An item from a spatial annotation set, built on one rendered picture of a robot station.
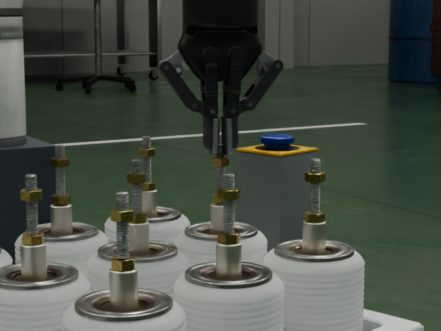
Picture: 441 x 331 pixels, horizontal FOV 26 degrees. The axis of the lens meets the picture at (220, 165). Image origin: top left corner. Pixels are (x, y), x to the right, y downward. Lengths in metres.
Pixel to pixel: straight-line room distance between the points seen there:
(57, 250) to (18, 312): 0.17
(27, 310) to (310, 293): 0.25
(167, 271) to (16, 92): 0.50
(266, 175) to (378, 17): 8.33
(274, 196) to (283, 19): 7.35
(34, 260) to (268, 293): 0.20
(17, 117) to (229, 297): 0.59
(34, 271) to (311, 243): 0.26
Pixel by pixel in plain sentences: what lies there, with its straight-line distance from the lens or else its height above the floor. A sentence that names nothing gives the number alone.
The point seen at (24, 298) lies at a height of 0.25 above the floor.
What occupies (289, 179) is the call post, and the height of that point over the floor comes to 0.28.
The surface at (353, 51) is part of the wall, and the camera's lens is 9.25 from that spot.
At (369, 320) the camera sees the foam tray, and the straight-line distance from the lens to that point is 0.96.
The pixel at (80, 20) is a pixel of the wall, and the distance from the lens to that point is 7.86.
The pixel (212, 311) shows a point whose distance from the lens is 0.79.
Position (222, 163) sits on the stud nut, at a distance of 0.97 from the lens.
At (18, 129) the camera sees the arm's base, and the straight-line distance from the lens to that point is 1.31.
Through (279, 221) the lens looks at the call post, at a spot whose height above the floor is 0.23.
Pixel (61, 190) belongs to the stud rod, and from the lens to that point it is 0.99.
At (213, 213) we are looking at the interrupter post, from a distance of 0.98.
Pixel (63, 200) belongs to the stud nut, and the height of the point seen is 0.29.
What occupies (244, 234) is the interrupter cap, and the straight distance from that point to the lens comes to 0.97.
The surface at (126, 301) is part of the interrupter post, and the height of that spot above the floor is 0.26.
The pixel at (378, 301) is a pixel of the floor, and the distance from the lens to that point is 1.64.
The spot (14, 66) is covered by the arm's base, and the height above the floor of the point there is 0.41.
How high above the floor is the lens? 0.47
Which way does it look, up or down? 9 degrees down
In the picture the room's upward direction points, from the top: straight up
